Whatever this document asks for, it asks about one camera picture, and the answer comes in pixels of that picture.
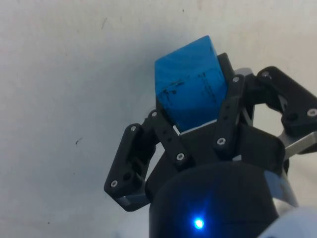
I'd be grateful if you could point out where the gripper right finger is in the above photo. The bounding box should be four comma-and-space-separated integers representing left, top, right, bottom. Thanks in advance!
212, 52, 317, 159

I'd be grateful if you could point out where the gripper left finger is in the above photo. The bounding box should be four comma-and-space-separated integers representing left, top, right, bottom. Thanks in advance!
103, 99, 197, 213

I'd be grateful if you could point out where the blue cube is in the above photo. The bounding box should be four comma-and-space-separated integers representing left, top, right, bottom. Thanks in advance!
154, 35, 228, 132

